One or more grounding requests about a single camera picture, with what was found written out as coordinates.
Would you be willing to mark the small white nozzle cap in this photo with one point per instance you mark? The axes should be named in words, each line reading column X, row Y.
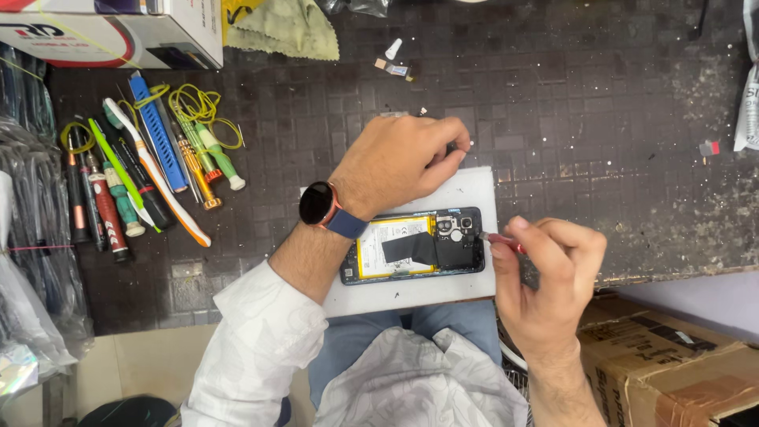
column 393, row 49

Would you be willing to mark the teal screwdriver with white cap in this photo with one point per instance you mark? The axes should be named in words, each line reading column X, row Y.
column 125, row 207

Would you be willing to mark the red precision screwdriver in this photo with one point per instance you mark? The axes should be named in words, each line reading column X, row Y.
column 504, row 240

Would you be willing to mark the heap of clear plastic sleeves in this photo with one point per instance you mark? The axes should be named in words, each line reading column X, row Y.
column 29, row 267

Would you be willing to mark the orange gold screwdriver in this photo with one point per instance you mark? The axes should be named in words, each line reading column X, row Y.
column 195, row 172

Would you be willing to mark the blue plastic ribbed tool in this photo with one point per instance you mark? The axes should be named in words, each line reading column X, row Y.
column 157, row 130

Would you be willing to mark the person's left hand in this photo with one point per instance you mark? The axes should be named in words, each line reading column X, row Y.
column 391, row 160

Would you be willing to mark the white foam work pad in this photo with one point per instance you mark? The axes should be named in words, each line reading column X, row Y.
column 415, row 296

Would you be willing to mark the thick black screwdriver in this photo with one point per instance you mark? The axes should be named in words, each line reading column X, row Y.
column 151, row 198

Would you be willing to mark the metal tweezers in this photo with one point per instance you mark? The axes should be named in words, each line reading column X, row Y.
column 181, row 160

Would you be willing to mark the small red grey part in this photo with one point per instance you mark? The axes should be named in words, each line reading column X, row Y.
column 710, row 148

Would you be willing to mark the white cardboard box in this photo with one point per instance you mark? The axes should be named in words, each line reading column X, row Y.
column 148, row 29

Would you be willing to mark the yellow green cleaning cloth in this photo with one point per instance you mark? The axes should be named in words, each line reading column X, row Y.
column 284, row 29

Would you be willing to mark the white printed packet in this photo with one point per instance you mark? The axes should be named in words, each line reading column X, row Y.
column 748, row 107

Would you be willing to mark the black rounded object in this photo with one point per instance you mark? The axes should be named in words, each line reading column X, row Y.
column 127, row 414

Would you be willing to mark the green screwdriver with red cap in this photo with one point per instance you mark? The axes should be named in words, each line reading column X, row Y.
column 201, row 154

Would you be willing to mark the bright green plastic stick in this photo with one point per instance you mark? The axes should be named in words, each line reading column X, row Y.
column 115, row 163

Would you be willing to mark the slim black screwdriver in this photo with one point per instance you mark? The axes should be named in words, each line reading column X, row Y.
column 93, row 207

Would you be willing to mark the person's white shirt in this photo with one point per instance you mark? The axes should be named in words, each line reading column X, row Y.
column 415, row 385

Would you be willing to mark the light green screwdriver white cap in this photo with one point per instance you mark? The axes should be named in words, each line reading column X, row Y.
column 219, row 157

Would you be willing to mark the clear plastic bag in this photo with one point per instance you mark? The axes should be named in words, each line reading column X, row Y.
column 356, row 6

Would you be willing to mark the person's right hand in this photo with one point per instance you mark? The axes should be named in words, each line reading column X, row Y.
column 551, row 296

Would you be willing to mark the brown cardboard carton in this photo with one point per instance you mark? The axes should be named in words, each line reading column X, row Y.
column 664, row 367

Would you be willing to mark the black screwdriver with orange band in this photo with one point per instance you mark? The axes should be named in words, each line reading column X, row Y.
column 77, row 207

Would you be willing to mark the opened smartphone with yellow battery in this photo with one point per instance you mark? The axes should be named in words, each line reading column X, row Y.
column 403, row 246

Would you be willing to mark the white orange toothbrush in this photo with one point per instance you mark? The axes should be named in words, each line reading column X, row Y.
column 160, row 178

